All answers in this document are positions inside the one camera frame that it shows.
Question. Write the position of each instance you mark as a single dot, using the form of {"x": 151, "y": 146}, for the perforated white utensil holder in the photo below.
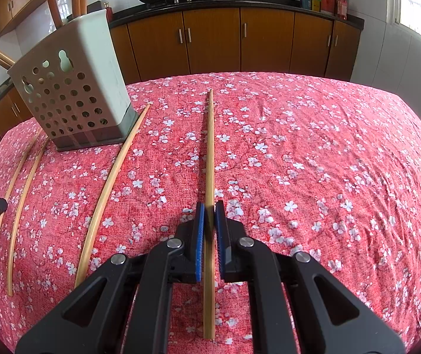
{"x": 99, "y": 62}

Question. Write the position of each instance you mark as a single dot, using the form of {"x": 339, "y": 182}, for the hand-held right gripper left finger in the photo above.
{"x": 200, "y": 243}

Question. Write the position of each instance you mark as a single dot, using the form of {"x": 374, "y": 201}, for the wooden lower kitchen cabinets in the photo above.
{"x": 269, "y": 40}

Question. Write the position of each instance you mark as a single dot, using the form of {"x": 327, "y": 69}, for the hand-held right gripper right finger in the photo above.
{"x": 220, "y": 243}

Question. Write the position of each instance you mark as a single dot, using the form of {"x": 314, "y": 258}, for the red floral tablecloth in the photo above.
{"x": 306, "y": 155}

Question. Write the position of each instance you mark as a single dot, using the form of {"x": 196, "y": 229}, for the black kitchen countertop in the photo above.
{"x": 262, "y": 3}

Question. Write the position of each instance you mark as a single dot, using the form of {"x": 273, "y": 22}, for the dark cutting board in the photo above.
{"x": 94, "y": 6}

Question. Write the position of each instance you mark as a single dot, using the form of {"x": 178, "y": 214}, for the small red bottle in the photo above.
{"x": 109, "y": 14}

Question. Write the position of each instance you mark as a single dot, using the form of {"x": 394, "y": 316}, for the red sauce bottle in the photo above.
{"x": 341, "y": 5}

